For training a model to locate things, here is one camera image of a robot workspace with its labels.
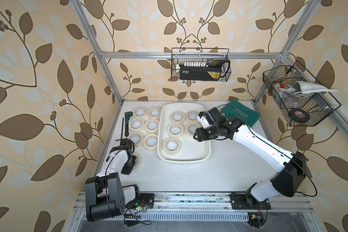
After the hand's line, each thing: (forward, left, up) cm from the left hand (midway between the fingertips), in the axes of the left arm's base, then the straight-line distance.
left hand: (130, 164), depth 85 cm
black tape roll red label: (+15, -90, +30) cm, 96 cm away
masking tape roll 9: (+25, -27, 0) cm, 37 cm away
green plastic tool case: (+42, -71, +5) cm, 82 cm away
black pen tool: (+24, +12, -2) cm, 27 cm away
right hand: (+10, -40, +17) cm, 44 cm away
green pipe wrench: (+39, +11, -1) cm, 41 cm away
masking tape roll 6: (+16, -10, -1) cm, 19 cm away
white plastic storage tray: (+10, -38, -1) cm, 39 cm away
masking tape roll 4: (+29, -9, -1) cm, 30 cm away
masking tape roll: (+43, +2, -1) cm, 43 cm away
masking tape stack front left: (+14, -24, -1) cm, 28 cm away
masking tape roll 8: (+37, -28, +1) cm, 46 cm away
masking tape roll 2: (+42, -9, -1) cm, 43 cm away
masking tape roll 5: (+19, 0, -1) cm, 19 cm away
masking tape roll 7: (0, -5, +1) cm, 5 cm away
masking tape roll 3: (+30, +2, -1) cm, 30 cm away
